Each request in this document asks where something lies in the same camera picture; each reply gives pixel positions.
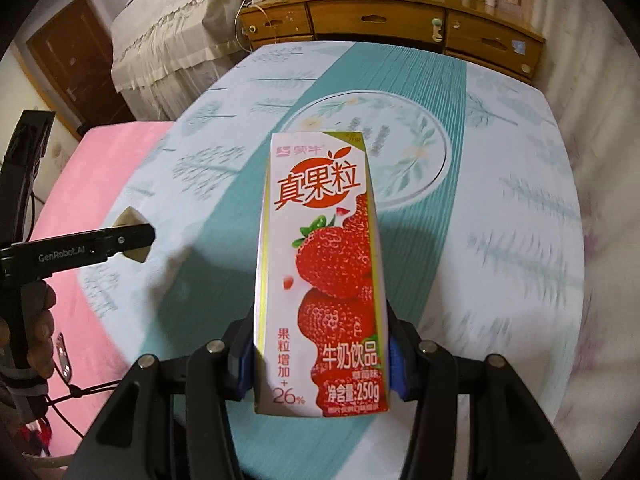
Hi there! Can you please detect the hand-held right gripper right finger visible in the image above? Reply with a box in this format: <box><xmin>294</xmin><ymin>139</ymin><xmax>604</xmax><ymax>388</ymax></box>
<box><xmin>385</xmin><ymin>305</ymin><xmax>581</xmax><ymax>480</ymax></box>

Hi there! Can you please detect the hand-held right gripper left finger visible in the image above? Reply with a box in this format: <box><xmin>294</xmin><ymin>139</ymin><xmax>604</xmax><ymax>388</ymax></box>
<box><xmin>75</xmin><ymin>305</ymin><xmax>258</xmax><ymax>480</ymax></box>

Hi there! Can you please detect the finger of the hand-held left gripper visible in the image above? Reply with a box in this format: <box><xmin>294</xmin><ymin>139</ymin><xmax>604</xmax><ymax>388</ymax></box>
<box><xmin>95</xmin><ymin>223</ymin><xmax>156</xmax><ymax>261</ymax></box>

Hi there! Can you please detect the small beige cardboard box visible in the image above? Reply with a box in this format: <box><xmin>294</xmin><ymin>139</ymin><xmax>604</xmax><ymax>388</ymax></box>
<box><xmin>114</xmin><ymin>206</ymin><xmax>153</xmax><ymax>264</ymax></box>

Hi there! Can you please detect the strawberry milk carton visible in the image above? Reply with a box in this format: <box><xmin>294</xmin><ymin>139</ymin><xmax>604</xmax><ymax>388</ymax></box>
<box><xmin>252</xmin><ymin>131</ymin><xmax>392</xmax><ymax>418</ymax></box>

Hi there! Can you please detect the person's left hand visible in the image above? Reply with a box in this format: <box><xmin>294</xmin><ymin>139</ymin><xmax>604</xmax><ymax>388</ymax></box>
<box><xmin>25</xmin><ymin>282</ymin><xmax>57</xmax><ymax>381</ymax></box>

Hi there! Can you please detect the brown wooden door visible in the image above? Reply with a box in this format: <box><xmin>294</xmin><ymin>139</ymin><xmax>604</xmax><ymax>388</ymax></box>
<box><xmin>25</xmin><ymin>0</ymin><xmax>136</xmax><ymax>138</ymax></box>

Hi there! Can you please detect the leaf print teal tablecloth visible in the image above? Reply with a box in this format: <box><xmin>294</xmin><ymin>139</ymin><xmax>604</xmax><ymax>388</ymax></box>
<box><xmin>80</xmin><ymin>42</ymin><xmax>586</xmax><ymax>480</ymax></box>

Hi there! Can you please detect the cream lace cover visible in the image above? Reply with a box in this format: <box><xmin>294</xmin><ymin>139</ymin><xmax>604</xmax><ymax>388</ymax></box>
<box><xmin>110</xmin><ymin>0</ymin><xmax>266</xmax><ymax>121</ymax></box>

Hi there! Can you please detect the wooden desk with hutch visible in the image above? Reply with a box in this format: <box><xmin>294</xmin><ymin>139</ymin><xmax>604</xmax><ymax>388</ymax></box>
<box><xmin>237</xmin><ymin>0</ymin><xmax>546</xmax><ymax>81</ymax></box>

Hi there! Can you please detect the black cable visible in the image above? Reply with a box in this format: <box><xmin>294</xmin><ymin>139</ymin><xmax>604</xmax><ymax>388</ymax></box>
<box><xmin>30</xmin><ymin>380</ymin><xmax>121</xmax><ymax>441</ymax></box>

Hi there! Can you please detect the white cable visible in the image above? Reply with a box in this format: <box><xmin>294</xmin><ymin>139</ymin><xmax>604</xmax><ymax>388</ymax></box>
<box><xmin>232</xmin><ymin>0</ymin><xmax>271</xmax><ymax>53</ymax></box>

